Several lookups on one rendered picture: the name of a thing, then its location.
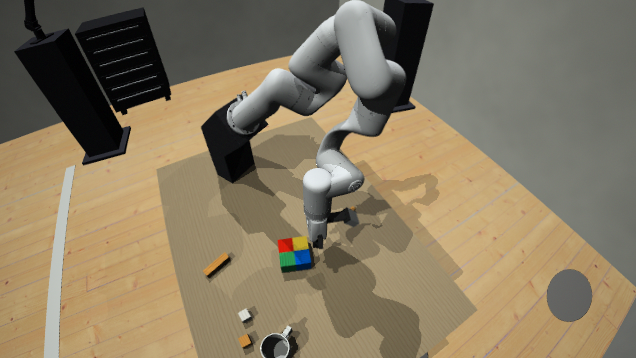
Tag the yellow cube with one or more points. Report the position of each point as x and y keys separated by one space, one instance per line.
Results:
x=300 y=243

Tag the green cube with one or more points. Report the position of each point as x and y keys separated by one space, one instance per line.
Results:
x=287 y=261

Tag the red cube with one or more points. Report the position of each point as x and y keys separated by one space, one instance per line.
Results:
x=285 y=245

